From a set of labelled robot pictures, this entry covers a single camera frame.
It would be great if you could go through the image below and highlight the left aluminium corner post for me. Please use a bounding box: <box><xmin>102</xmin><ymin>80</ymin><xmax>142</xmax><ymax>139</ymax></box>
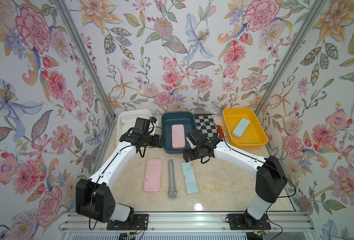
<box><xmin>54</xmin><ymin>0</ymin><xmax>115</xmax><ymax>119</ymax></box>

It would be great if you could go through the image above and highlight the black white checkerboard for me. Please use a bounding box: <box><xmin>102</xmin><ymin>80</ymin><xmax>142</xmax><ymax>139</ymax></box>
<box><xmin>194</xmin><ymin>114</ymin><xmax>219</xmax><ymax>138</ymax></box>

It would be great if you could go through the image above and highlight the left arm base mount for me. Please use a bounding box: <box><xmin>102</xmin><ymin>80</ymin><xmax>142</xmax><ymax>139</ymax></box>
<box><xmin>107</xmin><ymin>207</ymin><xmax>149</xmax><ymax>232</ymax></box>

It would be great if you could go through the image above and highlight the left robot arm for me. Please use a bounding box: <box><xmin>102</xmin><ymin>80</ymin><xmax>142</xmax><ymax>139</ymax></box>
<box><xmin>76</xmin><ymin>117</ymin><xmax>166</xmax><ymax>224</ymax></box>

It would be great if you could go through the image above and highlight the pink pencil case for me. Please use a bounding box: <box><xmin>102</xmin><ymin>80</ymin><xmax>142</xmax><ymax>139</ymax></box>
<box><xmin>172</xmin><ymin>124</ymin><xmax>185</xmax><ymax>150</ymax></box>
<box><xmin>144</xmin><ymin>159</ymin><xmax>162</xmax><ymax>193</ymax></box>

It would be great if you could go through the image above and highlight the aluminium front rail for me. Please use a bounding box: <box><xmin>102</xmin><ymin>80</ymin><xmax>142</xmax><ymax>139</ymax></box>
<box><xmin>59</xmin><ymin>212</ymin><xmax>319</xmax><ymax>240</ymax></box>

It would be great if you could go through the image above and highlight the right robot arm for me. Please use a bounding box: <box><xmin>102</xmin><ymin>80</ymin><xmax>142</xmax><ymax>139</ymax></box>
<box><xmin>183</xmin><ymin>130</ymin><xmax>288</xmax><ymax>221</ymax></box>

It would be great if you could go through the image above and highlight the white pencil case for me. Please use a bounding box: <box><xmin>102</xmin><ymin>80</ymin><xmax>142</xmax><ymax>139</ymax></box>
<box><xmin>121</xmin><ymin>115</ymin><xmax>151</xmax><ymax>124</ymax></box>

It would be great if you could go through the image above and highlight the grey cylindrical pencil case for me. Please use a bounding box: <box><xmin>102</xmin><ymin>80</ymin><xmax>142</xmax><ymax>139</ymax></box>
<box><xmin>168</xmin><ymin>160</ymin><xmax>177</xmax><ymax>199</ymax></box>

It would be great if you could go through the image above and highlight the light blue pencil case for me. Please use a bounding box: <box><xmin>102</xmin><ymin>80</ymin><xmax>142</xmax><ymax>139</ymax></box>
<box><xmin>181</xmin><ymin>162</ymin><xmax>199</xmax><ymax>195</ymax></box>
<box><xmin>232</xmin><ymin>119</ymin><xmax>250</xmax><ymax>139</ymax></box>

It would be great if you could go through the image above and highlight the teal storage box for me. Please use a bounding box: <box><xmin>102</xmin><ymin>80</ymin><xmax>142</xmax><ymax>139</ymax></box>
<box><xmin>162</xmin><ymin>112</ymin><xmax>196</xmax><ymax>155</ymax></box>

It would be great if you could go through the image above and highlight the right aluminium corner post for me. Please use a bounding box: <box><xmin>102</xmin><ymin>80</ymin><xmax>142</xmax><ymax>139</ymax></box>
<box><xmin>254</xmin><ymin>1</ymin><xmax>327</xmax><ymax>116</ymax></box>

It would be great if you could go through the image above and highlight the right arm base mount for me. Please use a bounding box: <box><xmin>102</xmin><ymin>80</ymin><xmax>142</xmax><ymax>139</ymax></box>
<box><xmin>225</xmin><ymin>211</ymin><xmax>271</xmax><ymax>232</ymax></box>

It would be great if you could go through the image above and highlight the red toy brick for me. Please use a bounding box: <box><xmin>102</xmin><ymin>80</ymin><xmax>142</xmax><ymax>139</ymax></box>
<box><xmin>216</xmin><ymin>125</ymin><xmax>224</xmax><ymax>139</ymax></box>

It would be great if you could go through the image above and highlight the white storage box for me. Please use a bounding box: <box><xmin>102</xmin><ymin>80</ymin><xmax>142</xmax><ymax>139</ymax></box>
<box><xmin>116</xmin><ymin>109</ymin><xmax>152</xmax><ymax>144</ymax></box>

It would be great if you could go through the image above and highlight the aluminium corner post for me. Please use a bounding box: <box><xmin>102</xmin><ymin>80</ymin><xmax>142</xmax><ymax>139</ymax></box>
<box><xmin>254</xmin><ymin>1</ymin><xmax>327</xmax><ymax>116</ymax></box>
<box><xmin>54</xmin><ymin>0</ymin><xmax>115</xmax><ymax>119</ymax></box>

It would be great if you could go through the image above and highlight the yellow storage box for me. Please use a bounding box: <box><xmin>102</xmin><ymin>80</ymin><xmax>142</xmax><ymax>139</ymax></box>
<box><xmin>223</xmin><ymin>109</ymin><xmax>268</xmax><ymax>149</ymax></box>

